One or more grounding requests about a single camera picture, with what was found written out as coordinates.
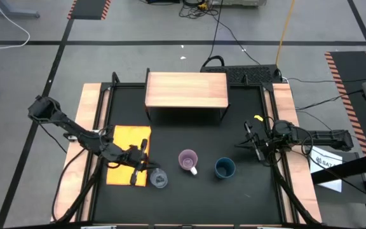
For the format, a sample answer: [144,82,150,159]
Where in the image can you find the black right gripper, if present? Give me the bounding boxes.
[234,122,275,162]

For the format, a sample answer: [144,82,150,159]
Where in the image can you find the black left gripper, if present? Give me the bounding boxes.
[116,139,161,187]

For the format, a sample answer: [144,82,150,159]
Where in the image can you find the clear glass cup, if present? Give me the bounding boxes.
[149,167,168,189]

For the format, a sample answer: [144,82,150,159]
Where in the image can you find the blue plastic cup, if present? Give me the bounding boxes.
[214,156,236,179]

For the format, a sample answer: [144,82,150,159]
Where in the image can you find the pink mug with white handle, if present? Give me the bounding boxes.
[178,149,200,176]

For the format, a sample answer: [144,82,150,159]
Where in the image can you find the wooden shelf with black legs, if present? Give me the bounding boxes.
[144,67,231,123]

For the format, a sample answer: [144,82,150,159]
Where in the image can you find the yellow cloth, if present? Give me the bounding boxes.
[105,125,153,188]

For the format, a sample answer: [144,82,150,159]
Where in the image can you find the wooden side board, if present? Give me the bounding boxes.
[264,83,323,223]
[50,83,111,223]

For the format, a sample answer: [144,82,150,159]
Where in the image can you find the black perforated computer case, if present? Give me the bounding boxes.
[200,64,283,85]

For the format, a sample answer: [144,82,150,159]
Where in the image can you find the white paper sign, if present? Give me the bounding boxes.
[308,145,344,193]

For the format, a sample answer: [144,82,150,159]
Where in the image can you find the black metal beam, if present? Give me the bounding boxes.
[311,151,366,186]

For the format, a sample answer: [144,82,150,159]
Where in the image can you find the black hazard-striped floor mat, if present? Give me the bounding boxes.
[324,50,366,156]
[67,0,112,21]

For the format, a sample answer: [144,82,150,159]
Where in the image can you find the grey flat device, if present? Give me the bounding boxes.
[211,0,268,7]

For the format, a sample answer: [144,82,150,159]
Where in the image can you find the grey desk foot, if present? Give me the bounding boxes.
[0,0,41,19]

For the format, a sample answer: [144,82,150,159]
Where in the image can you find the black corrugated cable conduit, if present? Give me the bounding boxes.
[51,148,106,223]
[270,152,317,225]

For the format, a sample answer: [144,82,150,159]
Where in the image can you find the thin black floor cable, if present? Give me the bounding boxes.
[286,74,366,84]
[295,90,364,111]

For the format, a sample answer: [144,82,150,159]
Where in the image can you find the long black floor cable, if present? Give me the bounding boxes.
[207,0,225,67]

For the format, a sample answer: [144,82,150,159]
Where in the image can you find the yellow cable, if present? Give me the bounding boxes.
[274,0,296,67]

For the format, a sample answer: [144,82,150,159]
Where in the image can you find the tangled black cable bundle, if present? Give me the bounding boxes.
[179,0,219,19]

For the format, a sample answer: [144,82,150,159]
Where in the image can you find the white cable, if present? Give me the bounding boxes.
[0,0,31,50]

